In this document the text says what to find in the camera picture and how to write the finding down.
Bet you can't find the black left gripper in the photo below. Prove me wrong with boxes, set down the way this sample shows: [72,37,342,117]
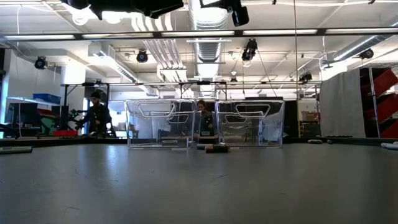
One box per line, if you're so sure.
[60,0,184,20]

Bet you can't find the clear plastic bin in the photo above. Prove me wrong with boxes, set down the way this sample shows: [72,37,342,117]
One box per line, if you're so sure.
[125,98,198,149]
[214,98,285,148]

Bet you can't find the white ceiling pipe bundle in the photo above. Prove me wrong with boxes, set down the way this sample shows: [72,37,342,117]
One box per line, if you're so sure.
[132,12,187,78]

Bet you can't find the person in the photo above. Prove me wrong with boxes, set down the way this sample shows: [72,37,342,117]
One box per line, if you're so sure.
[74,90,113,138]
[194,99,218,138]

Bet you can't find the red tray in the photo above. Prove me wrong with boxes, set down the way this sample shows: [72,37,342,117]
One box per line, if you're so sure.
[52,129,79,138]

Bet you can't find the red shelf bin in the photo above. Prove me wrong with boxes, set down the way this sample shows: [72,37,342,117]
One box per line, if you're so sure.
[381,119,398,139]
[363,93,398,121]
[360,67,398,97]

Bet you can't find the green background object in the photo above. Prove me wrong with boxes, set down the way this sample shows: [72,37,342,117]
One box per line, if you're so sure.
[40,113,57,135]

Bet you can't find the white background table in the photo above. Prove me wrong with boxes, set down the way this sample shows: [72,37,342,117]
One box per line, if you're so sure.
[6,96,62,108]

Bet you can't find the marker at left edge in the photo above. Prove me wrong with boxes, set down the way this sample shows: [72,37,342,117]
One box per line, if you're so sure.
[0,146,34,155]

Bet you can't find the silver ribbed ceiling duct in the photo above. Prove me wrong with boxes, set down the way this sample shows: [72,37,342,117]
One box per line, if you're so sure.
[187,0,233,78]

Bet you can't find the thin hanging cable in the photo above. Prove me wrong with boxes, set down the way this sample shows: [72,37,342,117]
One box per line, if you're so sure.
[293,0,299,100]

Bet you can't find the white rectangular air duct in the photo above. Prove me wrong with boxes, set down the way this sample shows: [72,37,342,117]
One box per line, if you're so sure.
[71,42,156,96]

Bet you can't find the black background workstation frame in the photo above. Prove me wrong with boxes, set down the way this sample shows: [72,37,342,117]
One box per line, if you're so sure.
[61,80,322,133]

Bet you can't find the black overhead frame beam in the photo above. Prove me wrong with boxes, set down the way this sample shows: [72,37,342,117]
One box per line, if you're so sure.
[0,27,398,40]

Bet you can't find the metal rack post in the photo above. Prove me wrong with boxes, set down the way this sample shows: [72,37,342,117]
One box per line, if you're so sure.
[368,64,381,139]

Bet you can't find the black table edge rail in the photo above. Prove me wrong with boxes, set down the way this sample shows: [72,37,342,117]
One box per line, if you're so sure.
[0,136,398,147]

